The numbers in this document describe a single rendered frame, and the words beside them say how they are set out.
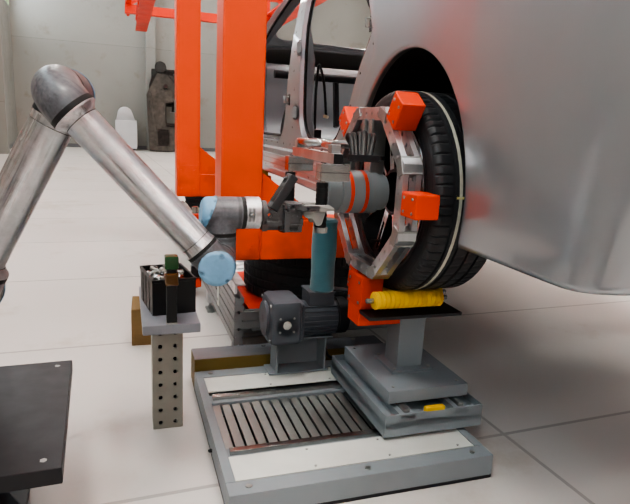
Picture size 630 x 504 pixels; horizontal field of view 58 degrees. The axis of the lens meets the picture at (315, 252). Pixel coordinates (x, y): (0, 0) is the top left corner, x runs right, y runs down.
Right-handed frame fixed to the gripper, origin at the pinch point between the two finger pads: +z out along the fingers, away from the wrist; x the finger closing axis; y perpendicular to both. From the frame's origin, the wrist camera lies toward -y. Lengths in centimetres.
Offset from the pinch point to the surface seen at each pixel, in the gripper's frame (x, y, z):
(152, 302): -19, 33, -49
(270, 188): -62, 2, -2
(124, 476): -5, 83, -58
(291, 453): 7, 75, -10
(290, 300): -41, 42, 2
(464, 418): 8, 70, 50
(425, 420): 8, 69, 35
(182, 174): -253, 15, -18
